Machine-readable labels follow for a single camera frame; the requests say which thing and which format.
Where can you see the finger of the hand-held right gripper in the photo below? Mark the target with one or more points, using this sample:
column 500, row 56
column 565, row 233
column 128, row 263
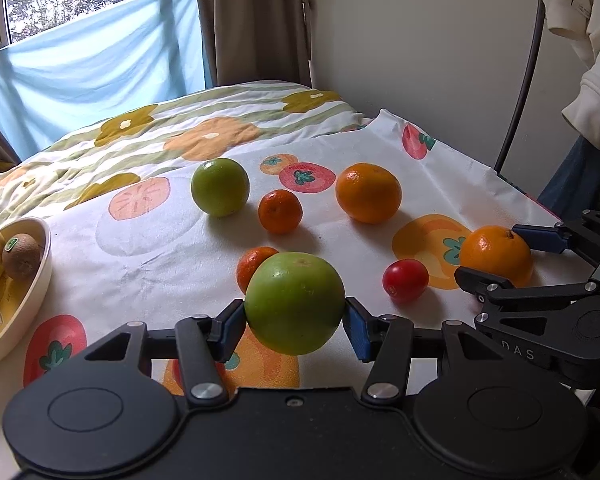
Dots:
column 540, row 237
column 485, row 285

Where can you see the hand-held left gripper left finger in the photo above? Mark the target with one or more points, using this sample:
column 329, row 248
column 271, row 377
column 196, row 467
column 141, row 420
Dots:
column 227, row 331

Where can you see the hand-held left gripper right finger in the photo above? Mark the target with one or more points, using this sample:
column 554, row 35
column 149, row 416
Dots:
column 357, row 332

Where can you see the orange with stem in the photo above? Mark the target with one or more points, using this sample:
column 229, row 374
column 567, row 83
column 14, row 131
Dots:
column 495, row 256

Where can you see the large green apple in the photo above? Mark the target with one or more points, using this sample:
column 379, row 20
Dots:
column 295, row 305

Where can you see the small orange mandarin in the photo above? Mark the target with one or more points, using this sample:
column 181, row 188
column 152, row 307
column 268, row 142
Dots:
column 250, row 265
column 280, row 211

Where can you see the red tomato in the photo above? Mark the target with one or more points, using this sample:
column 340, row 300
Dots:
column 405, row 281

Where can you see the large round orange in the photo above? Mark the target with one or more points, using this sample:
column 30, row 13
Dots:
column 368, row 193

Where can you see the small green apple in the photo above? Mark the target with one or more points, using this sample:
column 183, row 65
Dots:
column 220, row 187

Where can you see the cream ceramic bowl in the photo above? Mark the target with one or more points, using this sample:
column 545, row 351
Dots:
column 30, row 300

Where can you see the blue jeans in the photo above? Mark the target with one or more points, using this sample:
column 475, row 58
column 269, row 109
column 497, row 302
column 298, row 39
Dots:
column 580, row 180

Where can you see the white fruit print cloth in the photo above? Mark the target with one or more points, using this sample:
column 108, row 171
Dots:
column 155, row 260

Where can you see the black curved pole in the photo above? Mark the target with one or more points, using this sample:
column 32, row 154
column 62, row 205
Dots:
column 522, row 90

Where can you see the white hanging garment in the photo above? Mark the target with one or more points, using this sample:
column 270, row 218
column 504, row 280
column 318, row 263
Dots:
column 595, row 75

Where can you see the brown kiwi with sticker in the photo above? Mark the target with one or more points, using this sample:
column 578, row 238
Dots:
column 21, row 257

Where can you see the floral striped duvet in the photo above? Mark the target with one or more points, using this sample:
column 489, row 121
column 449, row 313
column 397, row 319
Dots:
column 180, row 115

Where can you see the light blue window cloth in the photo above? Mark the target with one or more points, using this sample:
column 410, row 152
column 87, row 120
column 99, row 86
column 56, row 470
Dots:
column 95, row 65

